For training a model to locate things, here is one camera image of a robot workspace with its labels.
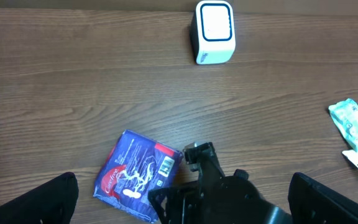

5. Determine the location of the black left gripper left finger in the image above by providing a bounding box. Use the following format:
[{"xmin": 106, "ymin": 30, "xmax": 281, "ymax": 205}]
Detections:
[{"xmin": 0, "ymin": 172, "xmax": 79, "ymax": 224}]

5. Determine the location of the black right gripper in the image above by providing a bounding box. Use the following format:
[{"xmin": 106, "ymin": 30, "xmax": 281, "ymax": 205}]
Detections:
[{"xmin": 148, "ymin": 176, "xmax": 269, "ymax": 224}]

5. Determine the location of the teal wipes packet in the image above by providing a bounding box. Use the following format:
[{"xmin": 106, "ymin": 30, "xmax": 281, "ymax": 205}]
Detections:
[{"xmin": 328, "ymin": 98, "xmax": 358, "ymax": 153}]

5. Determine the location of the white barcode scanner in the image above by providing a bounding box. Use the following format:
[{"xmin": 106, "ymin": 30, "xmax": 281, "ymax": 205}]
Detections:
[{"xmin": 190, "ymin": 1, "xmax": 236, "ymax": 65}]

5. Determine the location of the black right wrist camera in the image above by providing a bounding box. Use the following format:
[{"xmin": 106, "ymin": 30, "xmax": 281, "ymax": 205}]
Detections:
[{"xmin": 183, "ymin": 142, "xmax": 225, "ymax": 187}]

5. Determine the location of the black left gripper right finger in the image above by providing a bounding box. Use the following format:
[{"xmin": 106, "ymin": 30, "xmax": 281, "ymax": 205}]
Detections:
[{"xmin": 288, "ymin": 172, "xmax": 358, "ymax": 224}]

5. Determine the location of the purple pad package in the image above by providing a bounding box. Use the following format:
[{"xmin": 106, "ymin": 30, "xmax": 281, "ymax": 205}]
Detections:
[{"xmin": 93, "ymin": 129, "xmax": 183, "ymax": 223}]

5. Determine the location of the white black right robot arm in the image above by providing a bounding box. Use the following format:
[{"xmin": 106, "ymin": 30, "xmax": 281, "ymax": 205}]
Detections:
[{"xmin": 148, "ymin": 175, "xmax": 292, "ymax": 224}]

